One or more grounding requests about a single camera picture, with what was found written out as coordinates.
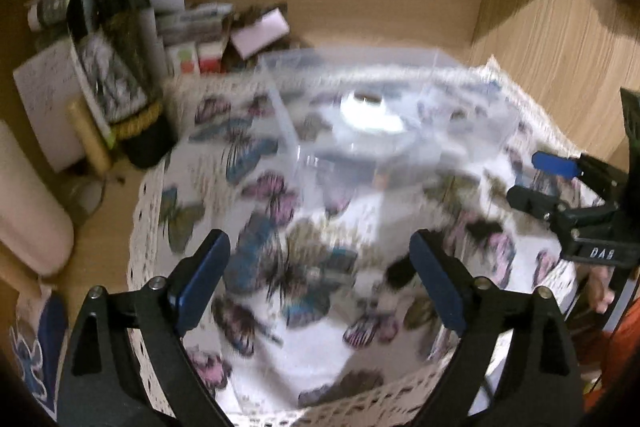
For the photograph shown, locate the rolled newspaper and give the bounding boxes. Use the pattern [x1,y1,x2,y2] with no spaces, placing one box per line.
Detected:
[25,0,82,34]

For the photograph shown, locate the orange clothing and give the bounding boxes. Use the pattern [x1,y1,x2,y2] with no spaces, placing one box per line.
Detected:
[581,311,640,414]

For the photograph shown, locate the wooden rolling pin handle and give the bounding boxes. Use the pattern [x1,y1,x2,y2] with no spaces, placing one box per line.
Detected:
[67,99,114,176]

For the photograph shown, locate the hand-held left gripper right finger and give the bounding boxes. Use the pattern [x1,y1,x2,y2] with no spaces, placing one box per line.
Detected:
[407,229,586,427]

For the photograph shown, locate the green and white small box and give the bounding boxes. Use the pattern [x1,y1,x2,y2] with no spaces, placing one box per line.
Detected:
[166,44,199,76]

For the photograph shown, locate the red and white small box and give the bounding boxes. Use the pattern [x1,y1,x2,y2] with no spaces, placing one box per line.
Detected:
[197,41,224,75]

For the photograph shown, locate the stack of newspapers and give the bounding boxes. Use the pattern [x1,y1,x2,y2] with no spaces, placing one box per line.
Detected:
[154,2,236,48]

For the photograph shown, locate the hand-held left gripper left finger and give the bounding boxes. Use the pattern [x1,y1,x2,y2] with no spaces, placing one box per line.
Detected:
[57,229,236,427]

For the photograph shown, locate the white handwritten paper sheet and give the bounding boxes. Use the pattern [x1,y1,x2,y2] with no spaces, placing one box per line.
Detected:
[12,41,117,174]

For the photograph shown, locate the cream cylindrical roll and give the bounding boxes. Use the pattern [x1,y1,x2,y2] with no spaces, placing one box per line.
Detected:
[0,119,76,279]

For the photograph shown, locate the dark wine bottle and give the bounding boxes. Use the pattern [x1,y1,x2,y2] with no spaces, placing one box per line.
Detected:
[65,0,179,171]

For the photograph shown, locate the pink and white box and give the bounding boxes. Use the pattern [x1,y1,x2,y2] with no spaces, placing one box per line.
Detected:
[229,7,291,58]

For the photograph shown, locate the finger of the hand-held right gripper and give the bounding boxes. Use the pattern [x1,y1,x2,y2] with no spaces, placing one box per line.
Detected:
[506,184,608,233]
[531,151,628,204]

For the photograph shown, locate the white round lid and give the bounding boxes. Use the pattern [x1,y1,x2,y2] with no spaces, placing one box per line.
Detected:
[340,89,407,136]

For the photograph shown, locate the butterfly print lace tablecloth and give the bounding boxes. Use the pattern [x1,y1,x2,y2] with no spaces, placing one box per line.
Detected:
[125,57,603,427]

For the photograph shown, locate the person's right hand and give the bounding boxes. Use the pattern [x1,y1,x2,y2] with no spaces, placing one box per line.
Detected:
[590,266,616,314]

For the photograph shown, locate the blue and white cloth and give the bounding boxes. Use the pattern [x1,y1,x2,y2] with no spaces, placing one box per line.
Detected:
[9,292,69,419]

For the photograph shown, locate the clear plastic box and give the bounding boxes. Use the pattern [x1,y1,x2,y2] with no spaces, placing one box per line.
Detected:
[256,47,527,212]

